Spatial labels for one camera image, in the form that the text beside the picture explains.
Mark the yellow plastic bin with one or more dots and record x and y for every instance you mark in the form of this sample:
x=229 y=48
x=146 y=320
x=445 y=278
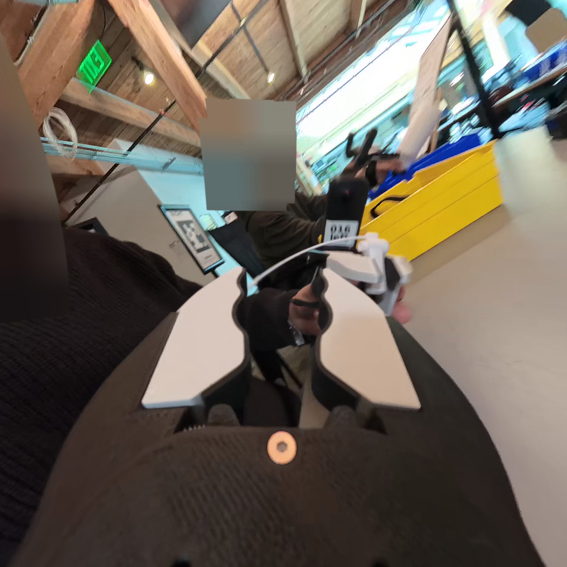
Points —
x=443 y=203

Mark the blue plastic bin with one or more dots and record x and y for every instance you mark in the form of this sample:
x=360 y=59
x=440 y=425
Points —
x=438 y=155

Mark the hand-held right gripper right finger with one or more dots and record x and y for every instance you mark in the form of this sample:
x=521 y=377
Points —
x=367 y=350

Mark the framed marker poster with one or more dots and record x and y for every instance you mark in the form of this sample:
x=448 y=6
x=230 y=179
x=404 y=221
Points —
x=195 y=239

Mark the person's black sweater torso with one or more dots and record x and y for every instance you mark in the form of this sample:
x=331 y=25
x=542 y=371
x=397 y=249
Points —
x=66 y=354

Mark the black chair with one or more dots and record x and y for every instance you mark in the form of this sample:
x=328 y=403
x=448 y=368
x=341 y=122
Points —
x=237 y=248

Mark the green exit sign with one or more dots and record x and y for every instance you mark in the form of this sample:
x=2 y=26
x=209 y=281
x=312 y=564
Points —
x=94 y=66

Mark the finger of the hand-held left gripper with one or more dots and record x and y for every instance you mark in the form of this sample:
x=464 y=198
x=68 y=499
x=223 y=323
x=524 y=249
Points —
x=354 y=268
x=396 y=274

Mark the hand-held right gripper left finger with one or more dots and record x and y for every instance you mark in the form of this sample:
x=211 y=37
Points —
x=203 y=345

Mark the wooden instruction board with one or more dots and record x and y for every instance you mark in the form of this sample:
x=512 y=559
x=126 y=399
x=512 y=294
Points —
x=427 y=102

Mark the black pole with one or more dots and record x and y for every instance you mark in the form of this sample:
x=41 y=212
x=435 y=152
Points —
x=480 y=75

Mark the person's left hand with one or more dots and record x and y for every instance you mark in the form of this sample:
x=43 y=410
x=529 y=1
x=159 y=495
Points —
x=308 y=316

